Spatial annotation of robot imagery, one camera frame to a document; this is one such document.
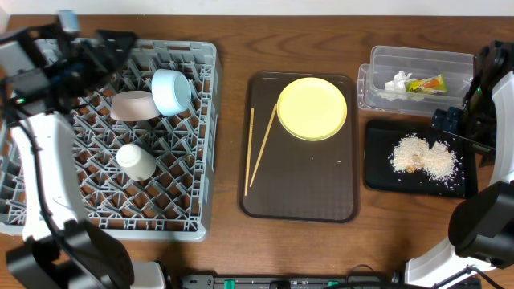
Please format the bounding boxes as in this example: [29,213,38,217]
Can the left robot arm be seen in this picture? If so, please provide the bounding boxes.
[1,24,137,288]

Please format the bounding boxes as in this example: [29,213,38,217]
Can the grey plastic dish rack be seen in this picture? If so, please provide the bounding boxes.
[1,39,220,242]

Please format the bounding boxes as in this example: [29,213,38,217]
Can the clear plastic bin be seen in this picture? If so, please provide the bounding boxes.
[357,46,474,117]

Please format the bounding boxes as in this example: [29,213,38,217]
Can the green orange snack wrapper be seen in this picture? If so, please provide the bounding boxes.
[406,74,447,95]

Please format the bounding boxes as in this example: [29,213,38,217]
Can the yellow round plate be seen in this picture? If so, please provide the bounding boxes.
[276,77,348,141]

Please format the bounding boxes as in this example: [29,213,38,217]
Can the rice food scraps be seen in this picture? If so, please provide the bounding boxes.
[389,134,461,185]

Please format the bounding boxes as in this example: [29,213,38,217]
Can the white tissue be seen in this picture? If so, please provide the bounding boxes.
[385,71,414,92]

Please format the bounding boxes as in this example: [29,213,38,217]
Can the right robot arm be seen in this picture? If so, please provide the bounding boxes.
[400,40,513,288]

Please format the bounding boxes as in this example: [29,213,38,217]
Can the pink bowl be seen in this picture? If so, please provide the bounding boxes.
[110,91,160,121]

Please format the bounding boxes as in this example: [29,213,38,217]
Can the dark brown serving tray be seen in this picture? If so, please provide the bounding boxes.
[238,71,360,223]

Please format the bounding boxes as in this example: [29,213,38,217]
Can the light blue bowl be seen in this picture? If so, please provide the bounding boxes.
[151,69,191,116]

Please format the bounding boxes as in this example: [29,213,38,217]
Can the white cup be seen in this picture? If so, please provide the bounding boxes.
[116,144,157,181]

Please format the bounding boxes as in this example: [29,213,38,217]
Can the wooden chopstick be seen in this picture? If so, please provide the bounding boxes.
[244,108,255,197]
[249,103,277,187]

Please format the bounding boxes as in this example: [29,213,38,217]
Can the black rectangular tray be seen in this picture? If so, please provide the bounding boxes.
[364,120,478,199]

